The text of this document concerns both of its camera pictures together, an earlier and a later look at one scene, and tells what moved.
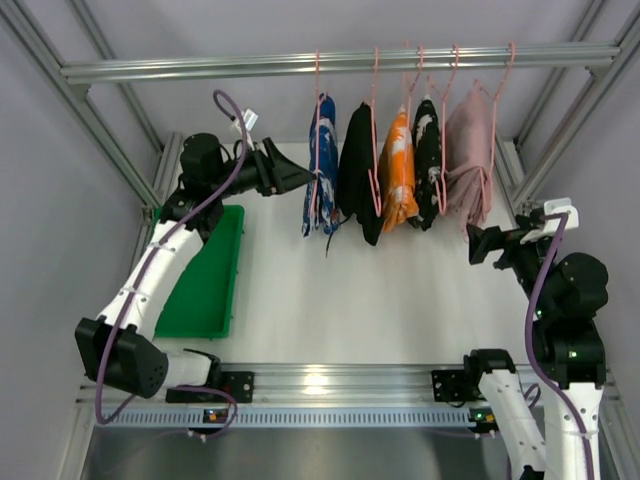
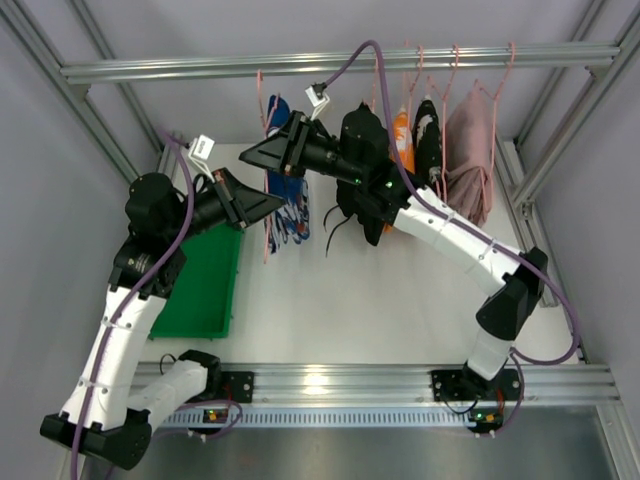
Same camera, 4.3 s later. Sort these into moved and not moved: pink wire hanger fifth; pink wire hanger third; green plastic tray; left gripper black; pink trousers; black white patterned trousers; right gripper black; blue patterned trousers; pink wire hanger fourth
Moved: right gripper black; blue patterned trousers; left gripper black
Not moved: black white patterned trousers; green plastic tray; pink wire hanger fourth; pink trousers; pink wire hanger third; pink wire hanger fifth
